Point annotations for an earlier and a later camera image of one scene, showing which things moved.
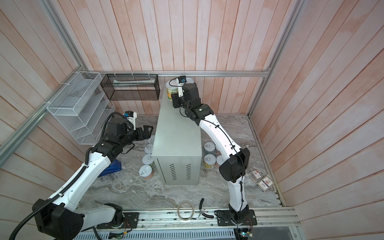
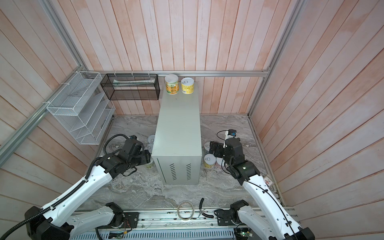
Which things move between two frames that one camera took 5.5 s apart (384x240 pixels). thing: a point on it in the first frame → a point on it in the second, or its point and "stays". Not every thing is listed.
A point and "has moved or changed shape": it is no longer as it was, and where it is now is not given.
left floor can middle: [148, 148] stays
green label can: [172, 88] has moved or changed shape
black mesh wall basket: [131, 86] stays
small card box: [265, 183] stays
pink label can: [220, 160] stays
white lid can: [209, 146] stays
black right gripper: [176, 99] → [213, 146]
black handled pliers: [201, 212] stays
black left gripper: [147, 135] → [145, 155]
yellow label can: [210, 160] has moved or changed shape
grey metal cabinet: [177, 152] stays
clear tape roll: [178, 211] stays
